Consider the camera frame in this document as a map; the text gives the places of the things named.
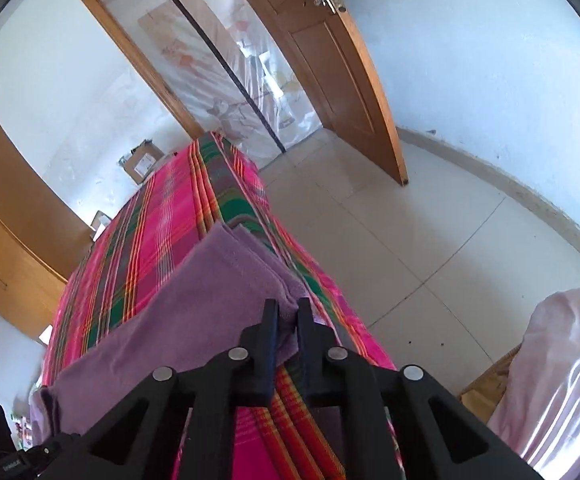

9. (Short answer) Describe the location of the wooden door frame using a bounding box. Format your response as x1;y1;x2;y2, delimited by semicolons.
75;0;206;141

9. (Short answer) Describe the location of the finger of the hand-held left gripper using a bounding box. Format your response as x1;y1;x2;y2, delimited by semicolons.
25;432;83;466

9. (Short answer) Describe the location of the pink satin cushion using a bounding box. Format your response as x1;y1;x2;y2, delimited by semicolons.
487;287;580;478

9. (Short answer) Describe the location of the printed door screen curtain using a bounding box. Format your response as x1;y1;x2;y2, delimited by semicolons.
95;0;323;168

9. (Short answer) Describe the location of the wooden door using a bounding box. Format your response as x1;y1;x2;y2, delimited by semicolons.
217;0;410;186

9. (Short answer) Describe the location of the brown cardboard box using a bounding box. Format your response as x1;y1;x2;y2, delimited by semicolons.
117;139;176;186

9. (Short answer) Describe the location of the purple fleece cloth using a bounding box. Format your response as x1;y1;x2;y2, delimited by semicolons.
30;222;313;436

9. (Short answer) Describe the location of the plaid bed sheet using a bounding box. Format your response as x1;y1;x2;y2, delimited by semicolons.
40;130;406;480

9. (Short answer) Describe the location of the wooden wardrobe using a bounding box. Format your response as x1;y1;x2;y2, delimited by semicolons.
0;109;96;343

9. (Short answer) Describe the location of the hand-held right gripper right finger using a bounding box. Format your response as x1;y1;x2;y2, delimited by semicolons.
296;298;546;480

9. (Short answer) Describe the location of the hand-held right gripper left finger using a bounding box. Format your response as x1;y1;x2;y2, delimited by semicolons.
40;298;278;480

